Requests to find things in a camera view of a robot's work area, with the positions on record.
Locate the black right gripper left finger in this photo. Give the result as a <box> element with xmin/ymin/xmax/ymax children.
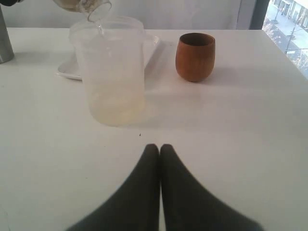
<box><xmin>69</xmin><ymin>144</ymin><xmax>160</xmax><ymax>231</ymax></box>

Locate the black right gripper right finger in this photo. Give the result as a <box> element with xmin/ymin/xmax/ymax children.
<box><xmin>160</xmin><ymin>144</ymin><xmax>263</xmax><ymax>231</ymax></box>

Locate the brown wooden cup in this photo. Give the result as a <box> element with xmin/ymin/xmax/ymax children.
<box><xmin>175</xmin><ymin>32</ymin><xmax>216</xmax><ymax>83</ymax></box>

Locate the translucent plastic container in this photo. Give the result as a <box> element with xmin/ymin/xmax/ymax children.
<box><xmin>69</xmin><ymin>16</ymin><xmax>145</xmax><ymax>126</ymax></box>

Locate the stainless steel cup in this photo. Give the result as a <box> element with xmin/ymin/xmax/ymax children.
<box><xmin>0</xmin><ymin>9</ymin><xmax>14</xmax><ymax>64</ymax></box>

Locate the clear shaker lid dome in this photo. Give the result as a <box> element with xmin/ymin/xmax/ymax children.
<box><xmin>53</xmin><ymin>0</ymin><xmax>112</xmax><ymax>22</ymax></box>

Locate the white rectangular tray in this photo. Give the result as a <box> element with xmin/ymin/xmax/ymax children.
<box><xmin>57</xmin><ymin>35</ymin><xmax>161</xmax><ymax>80</ymax></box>

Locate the window frame dark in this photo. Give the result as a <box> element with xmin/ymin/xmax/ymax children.
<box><xmin>249</xmin><ymin>0</ymin><xmax>270</xmax><ymax>30</ymax></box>

